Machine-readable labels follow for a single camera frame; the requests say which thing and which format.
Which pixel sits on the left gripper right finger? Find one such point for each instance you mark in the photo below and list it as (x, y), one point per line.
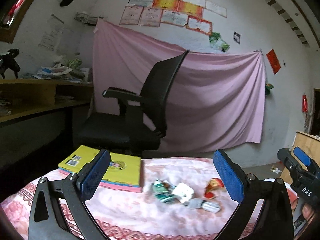
(246, 190)

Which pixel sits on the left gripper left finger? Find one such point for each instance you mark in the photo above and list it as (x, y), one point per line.
(47, 220)

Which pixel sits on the white skin cream box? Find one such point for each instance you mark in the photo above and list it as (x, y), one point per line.
(183, 192)

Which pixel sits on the person's right hand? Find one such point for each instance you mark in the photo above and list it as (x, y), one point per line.
(308, 212)

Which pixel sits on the wooden cabinet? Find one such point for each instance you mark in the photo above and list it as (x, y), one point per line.
(310, 144)

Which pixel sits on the red hanging bag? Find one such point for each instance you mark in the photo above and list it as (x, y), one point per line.
(304, 103)

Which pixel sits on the grey crumpled tube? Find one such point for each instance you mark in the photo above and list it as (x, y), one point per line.
(197, 203)

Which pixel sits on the pink book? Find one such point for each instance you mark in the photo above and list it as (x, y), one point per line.
(123, 175)

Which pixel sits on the floral pink tablecloth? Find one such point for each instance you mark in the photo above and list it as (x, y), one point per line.
(128, 215)

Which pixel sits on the yellow book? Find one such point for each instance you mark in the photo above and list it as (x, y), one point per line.
(76, 161)

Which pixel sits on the green crumpled wrapper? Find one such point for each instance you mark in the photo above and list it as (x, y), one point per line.
(163, 191)

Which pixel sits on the pink hanging sheet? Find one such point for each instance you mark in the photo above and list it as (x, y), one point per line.
(216, 100)

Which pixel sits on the wooden shelf desk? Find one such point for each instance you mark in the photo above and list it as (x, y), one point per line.
(27, 98)

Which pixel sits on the black office chair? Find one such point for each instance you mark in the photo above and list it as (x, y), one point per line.
(141, 122)

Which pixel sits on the pile of papers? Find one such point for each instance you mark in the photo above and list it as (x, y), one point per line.
(70, 70)

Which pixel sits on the black tripod on desk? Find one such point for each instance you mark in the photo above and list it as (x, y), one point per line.
(8, 62)

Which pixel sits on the window with red decoration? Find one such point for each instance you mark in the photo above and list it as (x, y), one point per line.
(12, 14)

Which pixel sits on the red paper on wall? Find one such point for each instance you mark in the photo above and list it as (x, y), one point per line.
(273, 60)

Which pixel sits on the certificates on wall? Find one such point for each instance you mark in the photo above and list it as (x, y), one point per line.
(188, 14)

